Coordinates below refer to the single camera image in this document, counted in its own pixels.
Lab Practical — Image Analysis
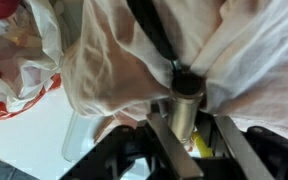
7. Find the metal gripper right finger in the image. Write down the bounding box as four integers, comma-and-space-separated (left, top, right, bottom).
215, 116, 274, 180

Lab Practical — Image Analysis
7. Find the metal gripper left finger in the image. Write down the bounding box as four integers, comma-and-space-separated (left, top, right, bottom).
147, 113, 204, 180

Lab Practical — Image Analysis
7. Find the yellow play dough tub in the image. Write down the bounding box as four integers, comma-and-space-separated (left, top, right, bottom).
168, 74, 213, 158

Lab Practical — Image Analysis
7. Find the pink cloth with black strap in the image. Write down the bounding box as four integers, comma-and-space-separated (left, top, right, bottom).
62, 0, 288, 138

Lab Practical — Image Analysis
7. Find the round white table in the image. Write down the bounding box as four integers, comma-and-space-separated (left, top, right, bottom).
0, 87, 288, 180

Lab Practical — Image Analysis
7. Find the white red plastic bag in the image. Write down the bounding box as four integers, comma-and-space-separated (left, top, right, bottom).
0, 0, 63, 120

